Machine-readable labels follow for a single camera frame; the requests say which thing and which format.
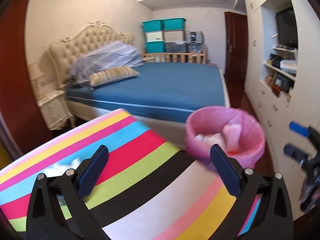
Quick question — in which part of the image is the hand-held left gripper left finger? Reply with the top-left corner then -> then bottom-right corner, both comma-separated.
26,144 -> 113,240

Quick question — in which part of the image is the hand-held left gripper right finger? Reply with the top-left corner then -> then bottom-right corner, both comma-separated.
209,144 -> 293,240

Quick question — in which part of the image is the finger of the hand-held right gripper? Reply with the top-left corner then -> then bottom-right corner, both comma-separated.
283,143 -> 309,163
289,121 -> 312,138

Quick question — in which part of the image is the pink white fruit foam net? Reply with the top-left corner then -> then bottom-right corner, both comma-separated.
222,120 -> 243,153

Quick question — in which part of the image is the purple bin with pink liner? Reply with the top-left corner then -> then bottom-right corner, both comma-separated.
185,106 -> 266,173

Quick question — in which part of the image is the dark small safe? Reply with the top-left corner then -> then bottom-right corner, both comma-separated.
274,73 -> 295,93

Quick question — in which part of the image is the light blue shelf box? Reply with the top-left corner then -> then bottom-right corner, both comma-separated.
279,59 -> 298,74

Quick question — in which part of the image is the black shelf box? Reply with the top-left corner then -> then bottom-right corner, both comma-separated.
269,53 -> 285,68

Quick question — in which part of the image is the cream nightstand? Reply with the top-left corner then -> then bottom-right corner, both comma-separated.
37,90 -> 74,130

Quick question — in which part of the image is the striped pillow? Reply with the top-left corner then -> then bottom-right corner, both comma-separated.
89,66 -> 140,87

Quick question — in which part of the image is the black television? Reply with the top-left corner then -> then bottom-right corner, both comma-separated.
275,7 -> 298,47

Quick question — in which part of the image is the brown room door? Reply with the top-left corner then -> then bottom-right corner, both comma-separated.
224,11 -> 248,82

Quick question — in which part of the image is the bed with blue sheet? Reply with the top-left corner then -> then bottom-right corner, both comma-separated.
65,62 -> 230,130

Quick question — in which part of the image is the beige table lamp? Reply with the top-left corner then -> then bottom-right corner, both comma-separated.
27,62 -> 50,100

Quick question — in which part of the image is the grey blue folded quilt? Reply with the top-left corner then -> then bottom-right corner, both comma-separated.
69,41 -> 143,84

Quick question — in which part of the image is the beige tufted headboard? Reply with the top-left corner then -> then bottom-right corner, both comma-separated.
47,21 -> 135,90

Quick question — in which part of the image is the grey clear storage box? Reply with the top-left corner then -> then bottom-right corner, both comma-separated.
164,42 -> 187,53

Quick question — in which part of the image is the black white checkered bag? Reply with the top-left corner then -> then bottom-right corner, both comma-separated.
185,31 -> 204,45

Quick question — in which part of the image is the teal storage box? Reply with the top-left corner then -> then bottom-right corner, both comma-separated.
145,41 -> 166,53
142,19 -> 164,32
162,18 -> 187,31

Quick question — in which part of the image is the beige storage box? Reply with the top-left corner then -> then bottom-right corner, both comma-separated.
164,30 -> 187,43

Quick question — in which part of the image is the white storage box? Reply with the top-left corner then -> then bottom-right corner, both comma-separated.
145,31 -> 165,43

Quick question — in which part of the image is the cream wall cabinet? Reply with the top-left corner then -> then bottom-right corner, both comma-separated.
244,0 -> 320,220

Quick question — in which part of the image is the wooden crib rail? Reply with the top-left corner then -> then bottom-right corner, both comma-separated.
141,47 -> 209,65

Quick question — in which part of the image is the brown wooden door frame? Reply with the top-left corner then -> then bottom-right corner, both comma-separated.
0,0 -> 48,153

